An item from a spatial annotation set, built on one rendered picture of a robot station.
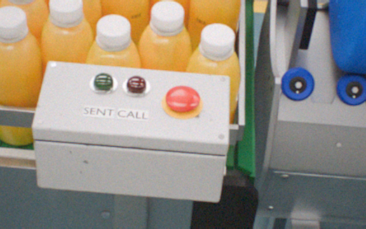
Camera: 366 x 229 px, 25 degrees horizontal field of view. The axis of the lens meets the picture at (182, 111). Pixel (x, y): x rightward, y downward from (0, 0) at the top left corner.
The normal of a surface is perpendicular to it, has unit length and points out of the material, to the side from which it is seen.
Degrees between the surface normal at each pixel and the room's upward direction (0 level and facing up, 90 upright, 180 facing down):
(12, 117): 90
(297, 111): 52
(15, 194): 90
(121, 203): 90
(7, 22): 0
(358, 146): 71
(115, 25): 0
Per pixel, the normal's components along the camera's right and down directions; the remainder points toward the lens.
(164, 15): 0.07, -0.69
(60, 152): -0.05, 0.72
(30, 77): 0.71, 0.54
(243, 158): 0.55, -0.55
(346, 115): 0.00, 0.14
